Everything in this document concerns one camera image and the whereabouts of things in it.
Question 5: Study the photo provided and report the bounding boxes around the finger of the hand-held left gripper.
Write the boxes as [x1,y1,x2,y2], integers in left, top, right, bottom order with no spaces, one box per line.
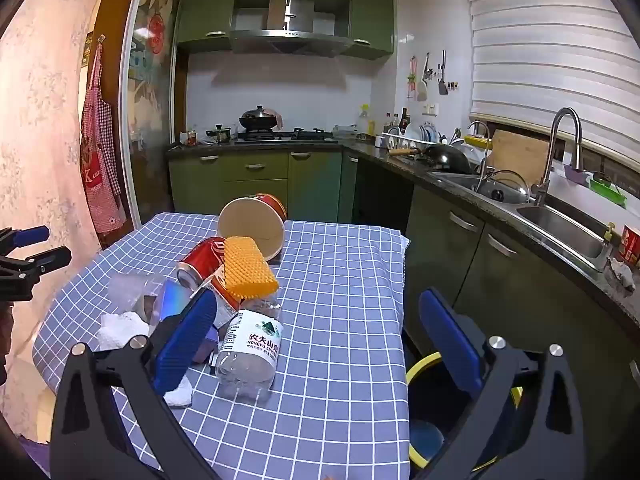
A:
[0,246,72,303]
[0,225,51,261]

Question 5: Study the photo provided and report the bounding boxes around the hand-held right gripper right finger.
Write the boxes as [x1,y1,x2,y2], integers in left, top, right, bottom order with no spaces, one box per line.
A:
[419,287,587,480]

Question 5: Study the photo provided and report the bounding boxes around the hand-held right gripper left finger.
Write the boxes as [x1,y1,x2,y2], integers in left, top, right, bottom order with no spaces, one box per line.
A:
[49,287,221,480]

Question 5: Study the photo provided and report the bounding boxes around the blue white sachet packet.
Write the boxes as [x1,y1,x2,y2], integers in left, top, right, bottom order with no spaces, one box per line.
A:
[150,280,193,333]

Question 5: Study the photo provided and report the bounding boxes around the black yellow-rimmed trash bin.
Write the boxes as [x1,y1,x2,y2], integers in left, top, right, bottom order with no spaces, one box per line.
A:
[405,351,526,480]

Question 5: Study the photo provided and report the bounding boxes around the white crumpled tissue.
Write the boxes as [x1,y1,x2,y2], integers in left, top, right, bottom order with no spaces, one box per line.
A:
[95,310,195,408]

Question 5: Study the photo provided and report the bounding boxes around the red white snack packet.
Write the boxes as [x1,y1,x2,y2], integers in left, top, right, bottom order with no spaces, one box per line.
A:
[197,267,241,313]

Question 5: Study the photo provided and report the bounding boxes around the clear plastic water bottle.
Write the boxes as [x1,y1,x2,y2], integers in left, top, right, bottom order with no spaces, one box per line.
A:
[214,294,285,403]

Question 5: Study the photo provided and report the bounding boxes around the clear plastic cup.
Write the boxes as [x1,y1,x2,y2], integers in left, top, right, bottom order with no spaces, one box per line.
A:
[107,272,166,321]

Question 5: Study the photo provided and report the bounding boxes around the red soda can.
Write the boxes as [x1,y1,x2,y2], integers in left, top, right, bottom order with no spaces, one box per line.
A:
[176,236,228,291]

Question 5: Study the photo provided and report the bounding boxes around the red checkered apron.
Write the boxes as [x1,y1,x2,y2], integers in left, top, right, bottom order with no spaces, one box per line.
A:
[80,42,128,235]

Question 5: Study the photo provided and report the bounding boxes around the orange ridged sponge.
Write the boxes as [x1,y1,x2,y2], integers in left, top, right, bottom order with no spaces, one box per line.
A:
[222,236,280,301]

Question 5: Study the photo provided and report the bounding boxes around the blue checkered tablecloth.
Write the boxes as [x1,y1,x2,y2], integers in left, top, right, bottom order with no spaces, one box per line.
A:
[31,212,411,480]

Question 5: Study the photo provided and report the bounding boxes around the paper noodle bowl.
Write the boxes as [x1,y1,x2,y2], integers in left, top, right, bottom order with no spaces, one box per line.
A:
[217,192,288,262]

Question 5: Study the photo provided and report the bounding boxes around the steel sink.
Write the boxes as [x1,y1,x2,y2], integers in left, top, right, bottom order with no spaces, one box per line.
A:
[430,170,613,273]

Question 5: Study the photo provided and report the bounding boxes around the glass pot lid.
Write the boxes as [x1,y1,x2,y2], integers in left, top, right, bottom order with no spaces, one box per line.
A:
[475,170,531,203]

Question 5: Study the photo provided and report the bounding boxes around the steel gooseneck faucet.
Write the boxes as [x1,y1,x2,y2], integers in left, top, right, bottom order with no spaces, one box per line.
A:
[532,106,585,206]

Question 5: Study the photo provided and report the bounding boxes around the green base cabinets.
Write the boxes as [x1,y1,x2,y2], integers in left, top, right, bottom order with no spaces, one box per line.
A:
[167,149,640,461]

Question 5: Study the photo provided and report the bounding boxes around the white rag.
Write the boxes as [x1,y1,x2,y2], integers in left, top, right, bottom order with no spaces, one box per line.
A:
[607,257,638,293]

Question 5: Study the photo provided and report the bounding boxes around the printed sliding door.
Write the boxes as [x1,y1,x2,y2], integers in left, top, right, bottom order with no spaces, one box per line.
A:
[92,0,186,233]

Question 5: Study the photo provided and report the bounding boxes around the black wok on counter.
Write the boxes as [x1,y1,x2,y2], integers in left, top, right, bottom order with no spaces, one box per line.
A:
[387,142,473,173]

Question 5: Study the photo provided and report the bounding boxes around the wooden cutting board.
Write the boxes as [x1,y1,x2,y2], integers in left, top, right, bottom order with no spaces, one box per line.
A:
[487,129,551,186]

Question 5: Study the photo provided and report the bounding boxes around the red paper cup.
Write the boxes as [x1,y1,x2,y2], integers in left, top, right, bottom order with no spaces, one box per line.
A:
[620,224,640,266]

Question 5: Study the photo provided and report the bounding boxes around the purple sponge holder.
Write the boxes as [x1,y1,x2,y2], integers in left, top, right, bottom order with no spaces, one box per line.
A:
[562,162,591,186]

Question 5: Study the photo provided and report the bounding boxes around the dish rack with dishes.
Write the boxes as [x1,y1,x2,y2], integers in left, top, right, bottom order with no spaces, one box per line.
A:
[380,121,451,150]

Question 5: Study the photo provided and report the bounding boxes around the green tray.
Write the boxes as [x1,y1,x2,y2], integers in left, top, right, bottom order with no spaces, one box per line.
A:
[590,175,628,208]

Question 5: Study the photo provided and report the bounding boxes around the lidded wok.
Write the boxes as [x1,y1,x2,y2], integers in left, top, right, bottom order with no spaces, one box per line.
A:
[238,105,281,132]

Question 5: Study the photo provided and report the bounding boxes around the black gas stove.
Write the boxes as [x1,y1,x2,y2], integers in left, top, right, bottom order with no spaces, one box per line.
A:
[235,129,340,145]

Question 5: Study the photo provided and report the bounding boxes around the white window blind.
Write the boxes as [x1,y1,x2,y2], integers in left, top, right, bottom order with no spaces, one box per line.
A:
[460,0,640,148]

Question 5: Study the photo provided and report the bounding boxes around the steel range hood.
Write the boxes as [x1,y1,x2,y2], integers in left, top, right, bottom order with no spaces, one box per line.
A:
[229,0,353,56]

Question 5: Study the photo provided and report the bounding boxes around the green wall cabinets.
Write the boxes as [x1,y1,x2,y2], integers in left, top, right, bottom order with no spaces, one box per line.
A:
[176,0,396,61]

